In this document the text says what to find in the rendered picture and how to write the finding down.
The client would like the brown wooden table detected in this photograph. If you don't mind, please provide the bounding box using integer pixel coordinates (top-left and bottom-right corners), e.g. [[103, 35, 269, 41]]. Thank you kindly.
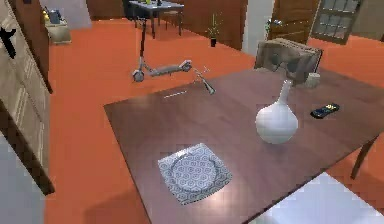
[[103, 67, 384, 224]]

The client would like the grey kick scooter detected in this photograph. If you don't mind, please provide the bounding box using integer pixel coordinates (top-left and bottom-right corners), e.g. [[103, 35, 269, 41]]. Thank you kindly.
[[131, 17, 193, 83]]

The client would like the square patterned grey plate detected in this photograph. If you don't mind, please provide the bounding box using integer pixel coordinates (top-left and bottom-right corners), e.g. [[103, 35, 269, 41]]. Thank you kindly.
[[157, 142, 233, 206]]

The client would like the small potted green plant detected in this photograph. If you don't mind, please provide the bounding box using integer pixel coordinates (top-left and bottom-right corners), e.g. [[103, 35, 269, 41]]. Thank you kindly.
[[207, 13, 222, 48]]

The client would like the white round vase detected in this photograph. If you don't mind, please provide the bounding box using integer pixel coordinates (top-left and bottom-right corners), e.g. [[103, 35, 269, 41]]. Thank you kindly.
[[255, 79, 299, 145]]

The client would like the brown cardboard box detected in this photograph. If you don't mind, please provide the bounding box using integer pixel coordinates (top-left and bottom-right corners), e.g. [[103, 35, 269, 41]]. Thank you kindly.
[[254, 37, 324, 86]]

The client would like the grey dining table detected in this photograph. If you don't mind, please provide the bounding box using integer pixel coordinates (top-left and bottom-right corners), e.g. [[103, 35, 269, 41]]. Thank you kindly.
[[128, 0, 185, 39]]

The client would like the small pale cup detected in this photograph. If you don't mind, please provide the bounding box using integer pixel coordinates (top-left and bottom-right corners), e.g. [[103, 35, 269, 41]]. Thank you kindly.
[[304, 72, 321, 89]]

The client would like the black remote control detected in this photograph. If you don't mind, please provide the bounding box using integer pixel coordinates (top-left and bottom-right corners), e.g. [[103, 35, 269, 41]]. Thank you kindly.
[[310, 102, 341, 120]]

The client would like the brown wooden room door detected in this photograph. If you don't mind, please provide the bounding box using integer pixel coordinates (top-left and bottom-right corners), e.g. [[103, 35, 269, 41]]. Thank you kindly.
[[267, 0, 321, 45]]

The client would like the beige low stand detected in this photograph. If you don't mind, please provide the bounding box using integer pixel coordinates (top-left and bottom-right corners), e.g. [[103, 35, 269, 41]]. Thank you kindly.
[[44, 19, 72, 45]]

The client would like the blue grey kettle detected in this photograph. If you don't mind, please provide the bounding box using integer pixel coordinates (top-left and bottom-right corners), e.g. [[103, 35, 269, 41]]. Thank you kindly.
[[47, 9, 62, 25]]

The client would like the brown framed window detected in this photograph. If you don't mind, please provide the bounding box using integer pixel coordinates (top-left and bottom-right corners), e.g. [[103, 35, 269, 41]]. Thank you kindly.
[[310, 0, 365, 46]]

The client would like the beige panelled room door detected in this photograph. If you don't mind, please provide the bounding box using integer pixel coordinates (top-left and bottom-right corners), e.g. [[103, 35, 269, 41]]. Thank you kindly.
[[0, 0, 52, 174]]

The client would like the silver door handle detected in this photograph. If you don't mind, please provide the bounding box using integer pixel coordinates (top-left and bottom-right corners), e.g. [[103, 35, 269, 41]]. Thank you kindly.
[[266, 18, 283, 29]]

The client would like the black door handle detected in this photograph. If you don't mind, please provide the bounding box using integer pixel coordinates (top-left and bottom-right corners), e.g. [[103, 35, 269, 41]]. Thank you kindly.
[[0, 27, 17, 60]]

